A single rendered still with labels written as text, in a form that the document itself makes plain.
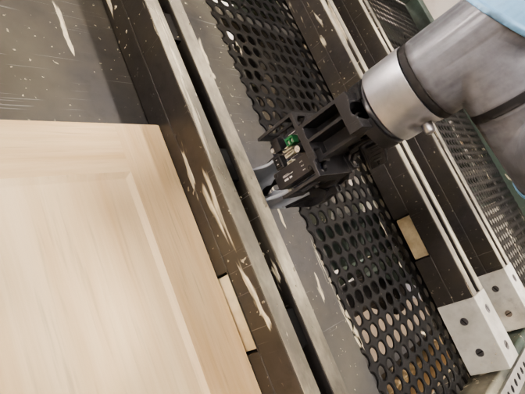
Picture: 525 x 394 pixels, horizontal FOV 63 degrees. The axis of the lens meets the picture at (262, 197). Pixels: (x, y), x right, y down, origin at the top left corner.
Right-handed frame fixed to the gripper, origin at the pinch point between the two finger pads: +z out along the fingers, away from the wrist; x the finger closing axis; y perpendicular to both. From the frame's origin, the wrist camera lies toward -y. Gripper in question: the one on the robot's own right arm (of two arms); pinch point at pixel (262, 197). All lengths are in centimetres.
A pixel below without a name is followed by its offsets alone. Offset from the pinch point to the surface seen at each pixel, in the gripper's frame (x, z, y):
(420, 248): 14.4, 0.7, -36.0
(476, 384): 38, 1, -33
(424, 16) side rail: -63, 1, -131
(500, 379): 39, -2, -35
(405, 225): 9.4, 1.4, -36.0
